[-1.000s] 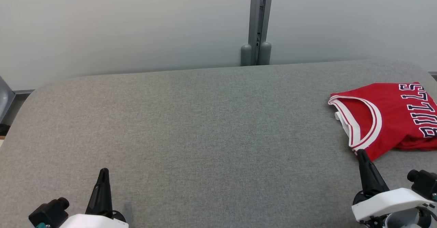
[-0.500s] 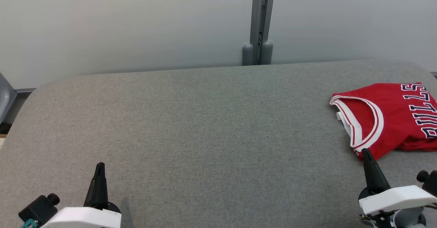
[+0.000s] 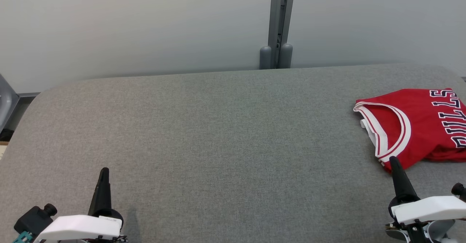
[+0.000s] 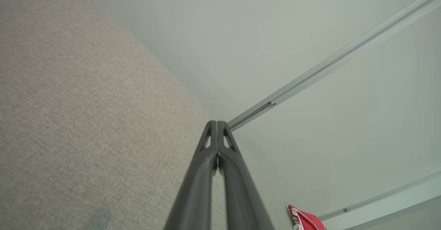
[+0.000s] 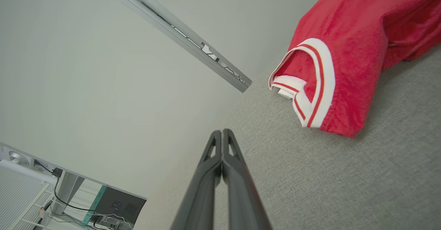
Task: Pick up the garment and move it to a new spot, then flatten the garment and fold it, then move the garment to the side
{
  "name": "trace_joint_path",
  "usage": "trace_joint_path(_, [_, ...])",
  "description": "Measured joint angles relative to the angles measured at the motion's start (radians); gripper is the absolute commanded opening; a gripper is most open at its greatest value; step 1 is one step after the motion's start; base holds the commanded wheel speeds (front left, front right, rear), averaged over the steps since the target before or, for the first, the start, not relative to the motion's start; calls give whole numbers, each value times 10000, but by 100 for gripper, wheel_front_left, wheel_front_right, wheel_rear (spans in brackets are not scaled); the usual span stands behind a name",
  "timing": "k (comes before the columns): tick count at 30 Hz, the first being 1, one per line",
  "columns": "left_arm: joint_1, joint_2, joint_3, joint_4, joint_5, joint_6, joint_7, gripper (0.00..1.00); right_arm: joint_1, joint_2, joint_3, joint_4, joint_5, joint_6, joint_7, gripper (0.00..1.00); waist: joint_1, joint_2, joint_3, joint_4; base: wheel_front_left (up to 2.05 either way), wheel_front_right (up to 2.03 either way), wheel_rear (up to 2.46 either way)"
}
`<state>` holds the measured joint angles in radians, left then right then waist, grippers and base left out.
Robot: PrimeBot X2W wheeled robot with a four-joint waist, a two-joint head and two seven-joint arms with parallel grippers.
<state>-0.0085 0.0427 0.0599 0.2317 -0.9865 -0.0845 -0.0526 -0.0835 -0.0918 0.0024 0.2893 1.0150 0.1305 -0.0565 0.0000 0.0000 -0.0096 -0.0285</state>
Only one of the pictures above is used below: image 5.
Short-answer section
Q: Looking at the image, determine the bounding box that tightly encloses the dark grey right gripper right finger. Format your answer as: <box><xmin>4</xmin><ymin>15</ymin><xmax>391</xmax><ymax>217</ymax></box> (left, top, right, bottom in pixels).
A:
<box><xmin>222</xmin><ymin>128</ymin><xmax>273</xmax><ymax>230</ymax></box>

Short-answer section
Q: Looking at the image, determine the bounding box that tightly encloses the black computer cable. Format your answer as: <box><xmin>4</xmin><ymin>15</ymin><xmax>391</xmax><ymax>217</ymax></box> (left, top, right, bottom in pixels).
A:
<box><xmin>53</xmin><ymin>174</ymin><xmax>104</xmax><ymax>212</ymax></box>

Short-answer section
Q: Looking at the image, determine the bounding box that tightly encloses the grey metal partition post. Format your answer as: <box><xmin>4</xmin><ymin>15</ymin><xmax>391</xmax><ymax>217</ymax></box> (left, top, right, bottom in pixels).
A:
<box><xmin>94</xmin><ymin>0</ymin><xmax>253</xmax><ymax>94</ymax></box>

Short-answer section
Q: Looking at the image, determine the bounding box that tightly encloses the red jersey with striped trim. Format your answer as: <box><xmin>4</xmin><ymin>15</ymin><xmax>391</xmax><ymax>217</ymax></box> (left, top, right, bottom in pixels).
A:
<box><xmin>268</xmin><ymin>0</ymin><xmax>441</xmax><ymax>138</ymax></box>

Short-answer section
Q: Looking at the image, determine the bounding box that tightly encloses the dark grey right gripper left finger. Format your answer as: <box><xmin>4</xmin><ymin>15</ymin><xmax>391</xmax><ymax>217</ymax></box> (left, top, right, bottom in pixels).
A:
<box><xmin>170</xmin><ymin>130</ymin><xmax>223</xmax><ymax>230</ymax></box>

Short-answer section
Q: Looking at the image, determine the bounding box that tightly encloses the black desktop computer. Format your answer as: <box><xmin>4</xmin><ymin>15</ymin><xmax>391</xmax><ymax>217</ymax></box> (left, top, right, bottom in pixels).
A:
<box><xmin>92</xmin><ymin>185</ymin><xmax>148</xmax><ymax>226</ymax></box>

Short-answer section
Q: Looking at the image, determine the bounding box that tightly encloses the grey metal table leg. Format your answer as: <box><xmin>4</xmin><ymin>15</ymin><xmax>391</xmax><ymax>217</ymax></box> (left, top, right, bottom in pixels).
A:
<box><xmin>51</xmin><ymin>170</ymin><xmax>85</xmax><ymax>217</ymax></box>

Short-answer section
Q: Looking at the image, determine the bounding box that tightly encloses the white wire shelf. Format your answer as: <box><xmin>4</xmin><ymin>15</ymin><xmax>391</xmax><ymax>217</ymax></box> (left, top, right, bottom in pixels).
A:
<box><xmin>0</xmin><ymin>167</ymin><xmax>53</xmax><ymax>230</ymax></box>

